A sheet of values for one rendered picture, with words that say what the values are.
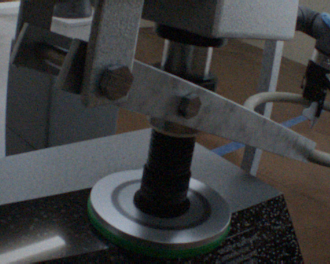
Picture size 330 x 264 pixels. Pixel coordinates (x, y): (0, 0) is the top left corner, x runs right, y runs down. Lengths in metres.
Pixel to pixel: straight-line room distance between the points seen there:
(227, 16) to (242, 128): 0.24
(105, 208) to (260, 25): 0.33
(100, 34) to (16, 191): 0.40
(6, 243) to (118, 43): 0.33
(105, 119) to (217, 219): 1.34
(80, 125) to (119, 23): 1.49
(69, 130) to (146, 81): 1.38
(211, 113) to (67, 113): 1.27
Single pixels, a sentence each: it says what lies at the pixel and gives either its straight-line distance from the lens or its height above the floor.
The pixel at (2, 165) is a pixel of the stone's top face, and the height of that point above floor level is 0.86.
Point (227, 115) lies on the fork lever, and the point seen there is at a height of 1.04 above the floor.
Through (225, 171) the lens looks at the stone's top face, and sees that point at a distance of 0.89.
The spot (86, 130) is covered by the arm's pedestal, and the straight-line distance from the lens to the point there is 1.92.
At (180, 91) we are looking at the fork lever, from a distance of 0.53.
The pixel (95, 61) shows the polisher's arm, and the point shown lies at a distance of 0.40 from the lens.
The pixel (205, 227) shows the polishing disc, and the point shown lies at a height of 0.89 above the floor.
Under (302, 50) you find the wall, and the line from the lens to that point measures 7.70.
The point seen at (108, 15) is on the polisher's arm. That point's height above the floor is 1.18.
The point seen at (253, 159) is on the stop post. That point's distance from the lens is 2.63.
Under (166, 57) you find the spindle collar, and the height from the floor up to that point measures 1.11.
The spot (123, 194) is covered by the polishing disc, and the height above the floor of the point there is 0.89.
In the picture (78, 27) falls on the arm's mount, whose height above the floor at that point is 0.93.
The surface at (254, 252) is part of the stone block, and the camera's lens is 0.78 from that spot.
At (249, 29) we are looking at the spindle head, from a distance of 0.52.
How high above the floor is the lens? 1.23
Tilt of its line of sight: 22 degrees down
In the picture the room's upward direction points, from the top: 9 degrees clockwise
